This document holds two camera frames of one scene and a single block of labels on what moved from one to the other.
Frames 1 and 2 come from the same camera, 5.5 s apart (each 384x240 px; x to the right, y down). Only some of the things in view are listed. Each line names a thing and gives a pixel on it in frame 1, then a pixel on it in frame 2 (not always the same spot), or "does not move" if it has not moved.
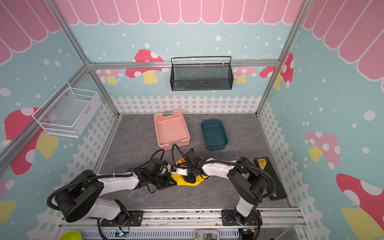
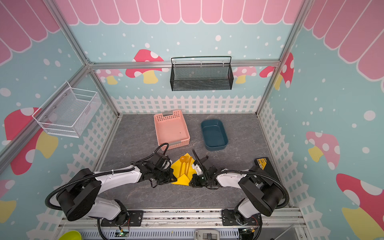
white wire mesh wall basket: [68, 111] does not move
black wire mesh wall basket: [201, 77] does not move
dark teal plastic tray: [215, 135] does not move
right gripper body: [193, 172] → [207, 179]
